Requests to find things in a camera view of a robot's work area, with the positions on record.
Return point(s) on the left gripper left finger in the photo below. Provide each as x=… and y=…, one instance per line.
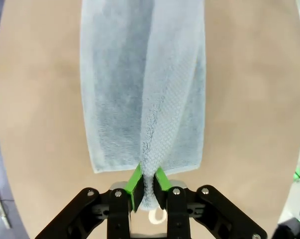
x=90, y=214

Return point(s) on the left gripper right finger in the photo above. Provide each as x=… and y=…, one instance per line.
x=209, y=214

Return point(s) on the light blue towel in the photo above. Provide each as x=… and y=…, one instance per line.
x=130, y=87

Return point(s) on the white metal floor foot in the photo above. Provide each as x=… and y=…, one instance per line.
x=1, y=209

